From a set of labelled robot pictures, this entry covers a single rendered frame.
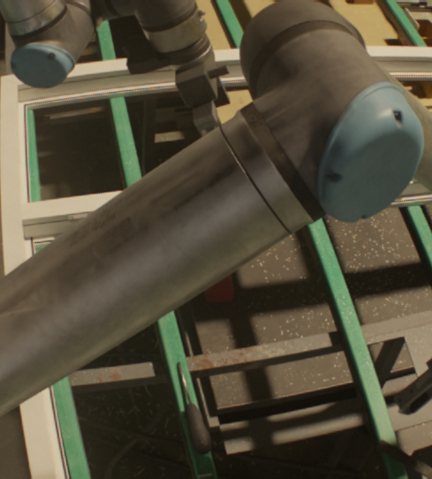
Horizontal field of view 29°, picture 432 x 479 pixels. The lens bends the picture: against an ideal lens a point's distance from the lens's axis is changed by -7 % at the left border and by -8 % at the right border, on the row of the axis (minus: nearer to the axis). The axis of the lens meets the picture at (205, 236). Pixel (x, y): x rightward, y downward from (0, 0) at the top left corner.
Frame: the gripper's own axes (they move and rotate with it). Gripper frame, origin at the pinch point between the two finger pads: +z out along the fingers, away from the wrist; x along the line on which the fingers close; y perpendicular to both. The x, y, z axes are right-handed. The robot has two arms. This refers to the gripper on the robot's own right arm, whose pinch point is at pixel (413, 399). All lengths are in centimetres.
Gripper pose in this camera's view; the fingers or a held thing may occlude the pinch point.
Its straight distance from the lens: 140.1
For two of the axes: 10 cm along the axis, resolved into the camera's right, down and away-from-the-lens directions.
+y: -4.2, -7.0, 5.7
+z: -7.3, 6.4, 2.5
